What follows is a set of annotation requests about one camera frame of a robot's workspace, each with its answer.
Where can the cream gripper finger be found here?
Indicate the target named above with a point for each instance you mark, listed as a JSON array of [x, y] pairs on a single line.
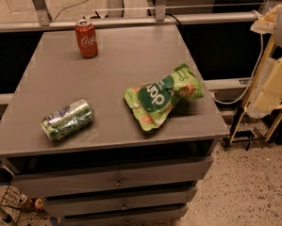
[[270, 96]]

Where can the green soda can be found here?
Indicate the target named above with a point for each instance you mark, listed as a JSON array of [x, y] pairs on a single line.
[[68, 120]]

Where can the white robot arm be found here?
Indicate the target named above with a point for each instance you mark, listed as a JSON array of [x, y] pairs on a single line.
[[271, 22]]

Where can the red cola can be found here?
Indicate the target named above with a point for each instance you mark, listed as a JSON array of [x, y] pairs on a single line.
[[86, 38]]

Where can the green snack bag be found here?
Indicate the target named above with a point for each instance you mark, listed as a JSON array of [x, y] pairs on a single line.
[[151, 104]]

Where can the grey drawer cabinet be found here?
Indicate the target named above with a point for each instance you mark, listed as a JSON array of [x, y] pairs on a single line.
[[110, 172]]

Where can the metal railing frame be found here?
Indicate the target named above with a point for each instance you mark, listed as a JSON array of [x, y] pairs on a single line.
[[53, 15]]

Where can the wire basket with items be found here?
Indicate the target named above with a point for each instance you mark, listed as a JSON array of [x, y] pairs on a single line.
[[19, 205]]

